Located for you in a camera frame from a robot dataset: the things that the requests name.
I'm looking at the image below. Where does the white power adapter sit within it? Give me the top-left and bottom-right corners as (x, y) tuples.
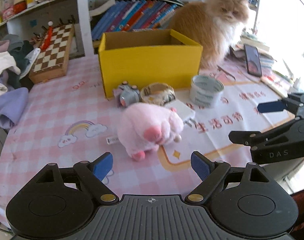
(164, 99), (195, 127)

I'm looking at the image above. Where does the pink plush pig toy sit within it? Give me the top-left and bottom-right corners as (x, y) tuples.
(117, 102), (183, 161)

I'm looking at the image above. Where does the cream wrist watch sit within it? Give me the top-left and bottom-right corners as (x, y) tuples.
(140, 82), (176, 106)

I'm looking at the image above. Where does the black smartphone on stand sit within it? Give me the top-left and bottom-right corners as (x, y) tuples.
(244, 44), (262, 77)

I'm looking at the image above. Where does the pink checkered tablecloth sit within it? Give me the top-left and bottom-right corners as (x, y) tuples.
(0, 57), (293, 224)

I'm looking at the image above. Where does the stack of papers and books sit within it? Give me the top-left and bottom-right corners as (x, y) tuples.
(230, 35), (276, 68)

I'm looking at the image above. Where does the orange fluffy cat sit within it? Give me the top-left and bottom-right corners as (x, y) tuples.
(168, 0), (250, 69)

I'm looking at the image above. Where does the wooden chess board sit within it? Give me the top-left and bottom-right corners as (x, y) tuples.
(29, 24), (74, 84)

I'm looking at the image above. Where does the yellow cardboard box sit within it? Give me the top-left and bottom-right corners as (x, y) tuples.
(98, 29), (203, 98)

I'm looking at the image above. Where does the pile of clothes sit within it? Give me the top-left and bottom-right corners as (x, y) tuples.
(0, 34), (40, 130)

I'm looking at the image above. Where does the red tassel ornament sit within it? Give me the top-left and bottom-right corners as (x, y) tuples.
(40, 21), (53, 51)

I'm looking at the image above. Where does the row of colourful books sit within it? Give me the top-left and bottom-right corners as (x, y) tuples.
(91, 0), (183, 41)

